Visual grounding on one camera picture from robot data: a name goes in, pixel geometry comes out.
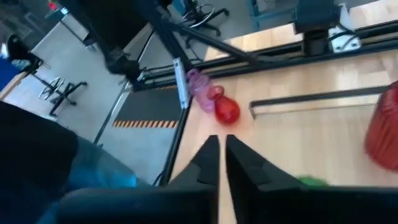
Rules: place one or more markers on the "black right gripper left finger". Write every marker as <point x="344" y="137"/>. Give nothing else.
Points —
<point x="140" y="208"/>

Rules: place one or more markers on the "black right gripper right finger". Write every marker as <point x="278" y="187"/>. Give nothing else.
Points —
<point x="295" y="208"/>

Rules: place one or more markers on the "slim green glass vase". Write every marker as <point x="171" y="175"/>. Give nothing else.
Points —
<point x="311" y="181"/>

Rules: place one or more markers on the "red ribbed bottle vase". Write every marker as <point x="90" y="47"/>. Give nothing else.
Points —
<point x="384" y="130"/>

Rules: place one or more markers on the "small red bulb vase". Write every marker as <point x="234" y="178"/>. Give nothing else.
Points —
<point x="227" y="110"/>

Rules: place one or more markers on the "pink bell-shaped ribbed vase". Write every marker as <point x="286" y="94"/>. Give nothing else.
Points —
<point x="202" y="93"/>

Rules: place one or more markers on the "wooden shelf with black legs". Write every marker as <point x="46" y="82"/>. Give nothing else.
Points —
<point x="311" y="146"/>

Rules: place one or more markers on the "black mat with hazard stripe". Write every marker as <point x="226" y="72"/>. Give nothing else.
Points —
<point x="146" y="105"/>

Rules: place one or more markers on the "person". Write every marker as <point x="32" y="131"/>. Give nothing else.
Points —
<point x="31" y="149"/>

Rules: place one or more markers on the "black office chair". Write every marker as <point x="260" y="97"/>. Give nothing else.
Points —
<point x="205" y="17"/>
<point x="62" y="93"/>

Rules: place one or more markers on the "black rig support strut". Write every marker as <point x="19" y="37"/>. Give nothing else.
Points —
<point x="102" y="25"/>

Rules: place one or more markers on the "silver frame bracket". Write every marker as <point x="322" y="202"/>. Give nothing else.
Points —
<point x="181" y="82"/>

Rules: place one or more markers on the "black table frame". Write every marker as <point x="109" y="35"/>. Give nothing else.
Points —
<point x="280" y="57"/>

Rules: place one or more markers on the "white arm base bracket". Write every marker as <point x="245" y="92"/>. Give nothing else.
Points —
<point x="345" y="40"/>

